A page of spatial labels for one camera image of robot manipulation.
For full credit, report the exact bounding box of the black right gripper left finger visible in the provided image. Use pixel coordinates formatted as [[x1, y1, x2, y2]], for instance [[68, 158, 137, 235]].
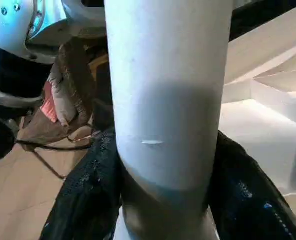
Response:
[[39, 127, 123, 240]]

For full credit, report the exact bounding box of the white plastic table leg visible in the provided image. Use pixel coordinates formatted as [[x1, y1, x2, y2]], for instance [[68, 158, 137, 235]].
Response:
[[103, 0, 233, 240]]

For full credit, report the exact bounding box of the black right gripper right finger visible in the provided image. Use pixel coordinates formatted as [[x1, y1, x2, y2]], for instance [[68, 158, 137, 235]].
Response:
[[207, 129, 296, 240]]

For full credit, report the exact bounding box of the pink cushion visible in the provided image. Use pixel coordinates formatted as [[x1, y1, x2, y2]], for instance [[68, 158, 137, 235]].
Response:
[[39, 81, 59, 124]]

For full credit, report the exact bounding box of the brown fuzzy chair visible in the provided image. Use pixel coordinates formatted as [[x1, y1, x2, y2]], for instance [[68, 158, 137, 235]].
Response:
[[14, 37, 109, 181]]

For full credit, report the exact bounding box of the grey white cushion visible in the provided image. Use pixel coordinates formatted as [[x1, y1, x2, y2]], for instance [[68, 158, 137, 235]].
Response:
[[47, 64, 79, 128]]

